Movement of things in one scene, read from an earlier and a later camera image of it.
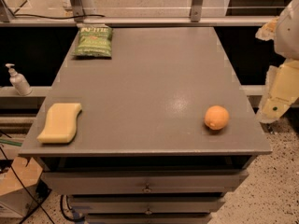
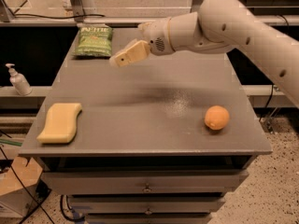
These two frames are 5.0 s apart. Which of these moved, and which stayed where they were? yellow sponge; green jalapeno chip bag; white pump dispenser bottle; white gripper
Moved: white gripper
Stayed: green jalapeno chip bag; yellow sponge; white pump dispenser bottle
